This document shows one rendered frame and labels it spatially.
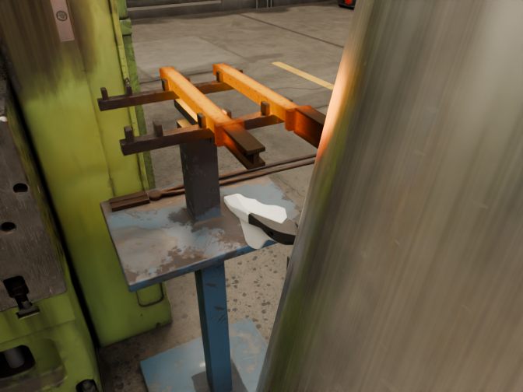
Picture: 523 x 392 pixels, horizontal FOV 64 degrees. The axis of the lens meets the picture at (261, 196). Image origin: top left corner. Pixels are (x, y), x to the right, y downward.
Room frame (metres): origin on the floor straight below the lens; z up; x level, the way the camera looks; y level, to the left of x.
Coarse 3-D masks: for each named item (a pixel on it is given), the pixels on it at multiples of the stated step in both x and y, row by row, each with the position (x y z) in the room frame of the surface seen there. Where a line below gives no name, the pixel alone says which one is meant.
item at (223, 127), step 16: (176, 80) 0.82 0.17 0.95; (192, 96) 0.73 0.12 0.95; (208, 112) 0.65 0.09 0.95; (224, 128) 0.58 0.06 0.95; (240, 128) 0.58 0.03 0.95; (224, 144) 0.58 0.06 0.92; (240, 144) 0.52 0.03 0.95; (256, 144) 0.52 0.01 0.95; (240, 160) 0.52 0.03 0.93; (256, 160) 0.51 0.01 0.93
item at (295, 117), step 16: (224, 64) 0.94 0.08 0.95; (224, 80) 0.88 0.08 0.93; (240, 80) 0.82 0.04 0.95; (256, 96) 0.76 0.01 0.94; (272, 96) 0.73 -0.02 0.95; (272, 112) 0.70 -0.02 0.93; (288, 112) 0.64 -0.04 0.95; (304, 112) 0.63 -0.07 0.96; (320, 112) 0.63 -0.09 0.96; (288, 128) 0.64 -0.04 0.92; (304, 128) 0.63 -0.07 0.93; (320, 128) 0.59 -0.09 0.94
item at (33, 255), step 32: (0, 64) 1.06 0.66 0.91; (0, 96) 0.82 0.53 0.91; (0, 128) 0.71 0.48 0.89; (32, 160) 0.86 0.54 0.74; (0, 192) 0.69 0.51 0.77; (32, 192) 0.71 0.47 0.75; (0, 224) 0.68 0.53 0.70; (32, 224) 0.70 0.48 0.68; (0, 256) 0.67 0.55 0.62; (32, 256) 0.69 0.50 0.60; (0, 288) 0.66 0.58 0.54; (32, 288) 0.68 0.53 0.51; (64, 288) 0.71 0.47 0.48
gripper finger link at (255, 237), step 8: (224, 200) 0.41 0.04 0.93; (232, 200) 0.40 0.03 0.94; (240, 200) 0.39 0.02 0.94; (248, 200) 0.39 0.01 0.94; (256, 200) 0.39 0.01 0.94; (232, 208) 0.39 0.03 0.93; (240, 208) 0.38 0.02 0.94; (248, 208) 0.38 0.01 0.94; (256, 208) 0.38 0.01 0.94; (264, 208) 0.38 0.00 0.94; (272, 208) 0.38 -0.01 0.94; (280, 208) 0.38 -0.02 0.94; (240, 216) 0.38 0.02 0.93; (264, 216) 0.36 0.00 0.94; (272, 216) 0.36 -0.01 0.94; (280, 216) 0.36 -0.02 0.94; (248, 224) 0.38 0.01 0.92; (248, 232) 0.38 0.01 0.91; (256, 232) 0.38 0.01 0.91; (264, 232) 0.37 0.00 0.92; (248, 240) 0.38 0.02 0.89; (256, 240) 0.38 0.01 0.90; (264, 240) 0.37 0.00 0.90; (256, 248) 0.38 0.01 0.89
